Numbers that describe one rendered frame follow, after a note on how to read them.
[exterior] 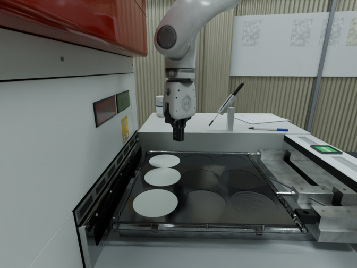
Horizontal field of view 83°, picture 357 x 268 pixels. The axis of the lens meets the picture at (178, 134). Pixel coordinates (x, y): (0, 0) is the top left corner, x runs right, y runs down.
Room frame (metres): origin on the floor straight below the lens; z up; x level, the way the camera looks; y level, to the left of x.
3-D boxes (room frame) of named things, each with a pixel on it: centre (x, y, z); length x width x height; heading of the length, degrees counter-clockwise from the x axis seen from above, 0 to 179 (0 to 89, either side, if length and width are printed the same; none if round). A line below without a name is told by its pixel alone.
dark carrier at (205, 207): (0.49, -0.06, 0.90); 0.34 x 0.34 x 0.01; 88
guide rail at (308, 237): (0.37, -0.12, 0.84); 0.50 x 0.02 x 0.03; 88
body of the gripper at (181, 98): (0.58, 0.00, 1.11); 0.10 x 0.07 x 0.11; 139
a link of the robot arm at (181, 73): (0.58, 0.00, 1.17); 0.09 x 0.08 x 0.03; 139
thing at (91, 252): (0.48, 0.15, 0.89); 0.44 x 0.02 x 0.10; 178
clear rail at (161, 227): (0.31, -0.06, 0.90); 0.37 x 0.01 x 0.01; 88
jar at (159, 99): (0.98, 0.07, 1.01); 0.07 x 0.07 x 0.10
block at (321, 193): (0.42, -0.32, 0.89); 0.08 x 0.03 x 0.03; 88
